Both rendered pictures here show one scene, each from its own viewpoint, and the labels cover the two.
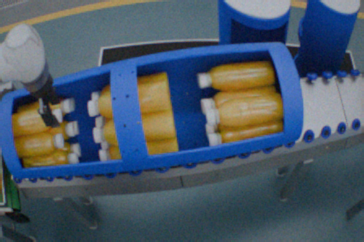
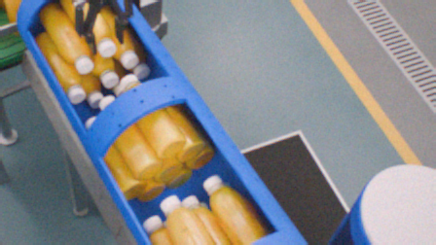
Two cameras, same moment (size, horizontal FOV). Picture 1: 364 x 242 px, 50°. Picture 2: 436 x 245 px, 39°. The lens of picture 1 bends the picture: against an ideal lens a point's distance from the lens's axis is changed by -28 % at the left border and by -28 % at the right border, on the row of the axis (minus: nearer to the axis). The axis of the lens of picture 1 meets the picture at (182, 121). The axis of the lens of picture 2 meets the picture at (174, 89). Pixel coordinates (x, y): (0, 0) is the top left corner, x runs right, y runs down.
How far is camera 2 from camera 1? 57 cm
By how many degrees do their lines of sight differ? 30
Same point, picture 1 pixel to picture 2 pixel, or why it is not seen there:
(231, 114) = (177, 221)
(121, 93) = (142, 94)
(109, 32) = (331, 135)
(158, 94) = (163, 134)
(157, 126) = (134, 153)
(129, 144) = (99, 129)
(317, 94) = not seen: outside the picture
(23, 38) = not seen: outside the picture
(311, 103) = not seen: outside the picture
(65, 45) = (292, 86)
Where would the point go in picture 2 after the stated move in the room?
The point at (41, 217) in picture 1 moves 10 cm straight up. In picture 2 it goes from (55, 141) to (53, 128)
